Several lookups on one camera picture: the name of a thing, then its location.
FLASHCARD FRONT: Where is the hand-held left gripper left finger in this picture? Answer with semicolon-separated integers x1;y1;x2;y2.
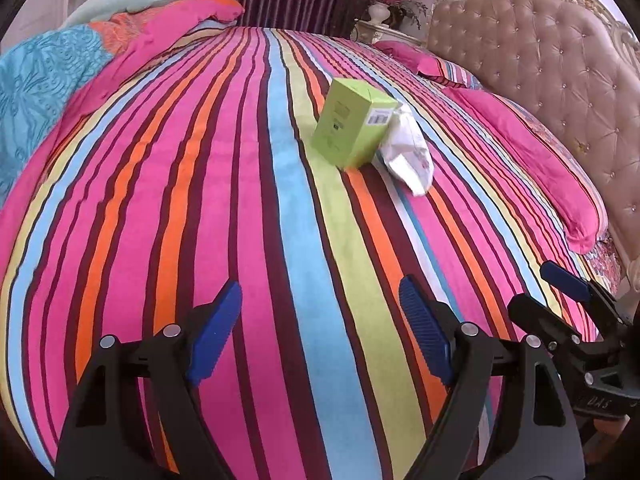
54;280;245;480

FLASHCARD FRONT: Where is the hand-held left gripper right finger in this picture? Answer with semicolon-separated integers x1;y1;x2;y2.
398;275;587;480

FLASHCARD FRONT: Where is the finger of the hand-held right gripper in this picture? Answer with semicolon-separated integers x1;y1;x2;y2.
507;292;597;362
539;260;632;334

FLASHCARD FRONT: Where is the striped colourful blanket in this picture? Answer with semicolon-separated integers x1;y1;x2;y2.
0;24;623;480

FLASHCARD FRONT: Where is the pink pillow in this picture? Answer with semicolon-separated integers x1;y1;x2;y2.
442;86;609;257
374;40;482;90

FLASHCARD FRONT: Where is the crumpled white wrapper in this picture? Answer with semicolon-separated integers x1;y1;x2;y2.
376;109;435;197

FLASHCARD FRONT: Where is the small green barcode box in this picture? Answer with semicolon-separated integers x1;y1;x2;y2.
312;77;404;170

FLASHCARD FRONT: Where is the tufted beige headboard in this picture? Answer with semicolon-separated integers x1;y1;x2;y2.
426;0;640;291

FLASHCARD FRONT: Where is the ornate cream nightstand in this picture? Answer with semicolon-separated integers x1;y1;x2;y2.
350;19;427;50

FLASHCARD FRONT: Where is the pink and blue quilt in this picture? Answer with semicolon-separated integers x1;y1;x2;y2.
0;0;247;207

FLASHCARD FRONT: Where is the pale green pillow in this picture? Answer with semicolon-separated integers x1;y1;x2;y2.
64;0;191;30

